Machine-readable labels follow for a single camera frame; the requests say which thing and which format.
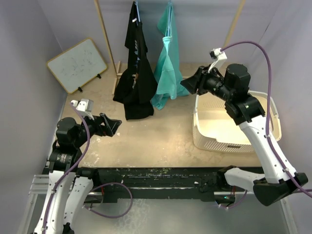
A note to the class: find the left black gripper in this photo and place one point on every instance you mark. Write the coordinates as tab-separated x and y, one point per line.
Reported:
111	125

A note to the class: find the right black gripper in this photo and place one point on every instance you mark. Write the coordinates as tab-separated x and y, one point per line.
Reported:
193	83

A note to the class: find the teal t shirt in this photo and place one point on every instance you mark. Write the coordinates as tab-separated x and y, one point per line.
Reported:
167	72

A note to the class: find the light blue wire hanger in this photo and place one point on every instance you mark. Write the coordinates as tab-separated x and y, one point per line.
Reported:
169	19

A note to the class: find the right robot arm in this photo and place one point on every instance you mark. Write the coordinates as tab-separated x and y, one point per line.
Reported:
279	178

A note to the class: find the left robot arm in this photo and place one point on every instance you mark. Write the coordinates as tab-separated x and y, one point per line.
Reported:
68	186

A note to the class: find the black t shirt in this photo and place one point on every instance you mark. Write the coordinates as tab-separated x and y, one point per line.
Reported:
137	84

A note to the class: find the blue hanger of black shirt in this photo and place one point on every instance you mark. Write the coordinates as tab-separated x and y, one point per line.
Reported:
137	11

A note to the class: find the white laundry basket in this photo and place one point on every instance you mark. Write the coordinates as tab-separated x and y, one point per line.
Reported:
215	130

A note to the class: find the wooden clothes rack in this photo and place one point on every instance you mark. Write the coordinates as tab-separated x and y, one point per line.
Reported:
117	67

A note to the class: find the small whiteboard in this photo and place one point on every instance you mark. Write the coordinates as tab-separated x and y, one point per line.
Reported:
77	66

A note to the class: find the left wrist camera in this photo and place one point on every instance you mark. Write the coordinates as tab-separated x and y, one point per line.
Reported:
83	106

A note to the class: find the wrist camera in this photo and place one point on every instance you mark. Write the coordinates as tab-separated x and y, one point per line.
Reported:
83	106
219	57

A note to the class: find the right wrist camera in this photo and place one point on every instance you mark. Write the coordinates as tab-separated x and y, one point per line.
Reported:
219	57

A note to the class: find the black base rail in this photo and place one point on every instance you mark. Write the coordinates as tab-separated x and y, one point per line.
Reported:
198	183

